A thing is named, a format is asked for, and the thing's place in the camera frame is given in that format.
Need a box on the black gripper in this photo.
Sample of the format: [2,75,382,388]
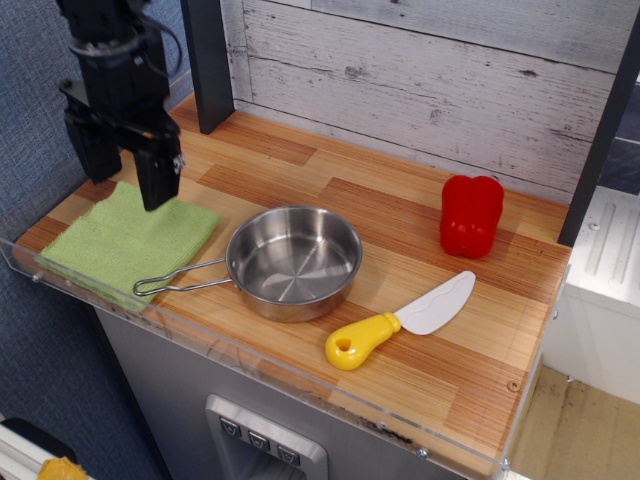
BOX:
[60,27,185,211]

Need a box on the green cloth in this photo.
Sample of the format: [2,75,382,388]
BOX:
[38,181,220,313]

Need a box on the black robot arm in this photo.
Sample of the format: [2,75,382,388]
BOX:
[58,1,184,211]

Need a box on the clear acrylic table guard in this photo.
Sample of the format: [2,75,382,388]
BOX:
[0,69,572,477]

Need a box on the small steel pan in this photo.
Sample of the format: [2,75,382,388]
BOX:
[133,205,363,323]

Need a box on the grey toy fridge cabinet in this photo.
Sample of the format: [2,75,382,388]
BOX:
[94,305,471,480]

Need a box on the yellow black object at corner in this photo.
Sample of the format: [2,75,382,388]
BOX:
[1,425,91,480]

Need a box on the silver dispenser button panel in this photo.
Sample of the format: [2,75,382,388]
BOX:
[205,394,329,479]

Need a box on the red toy bell pepper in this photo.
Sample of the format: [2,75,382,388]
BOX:
[440,175,504,259]

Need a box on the white side cabinet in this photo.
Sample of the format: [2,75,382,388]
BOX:
[542,186,639,403]

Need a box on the dark left shelf post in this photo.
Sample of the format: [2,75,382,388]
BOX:
[181,0,235,134]

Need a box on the dark shelf post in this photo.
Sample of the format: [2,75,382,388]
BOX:
[557,13,639,247]
[181,0,235,134]

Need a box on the yellow handled toy knife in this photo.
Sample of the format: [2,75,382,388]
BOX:
[325,271,476,371]

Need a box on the dark right shelf post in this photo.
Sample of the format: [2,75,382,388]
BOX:
[557,13,639,247]

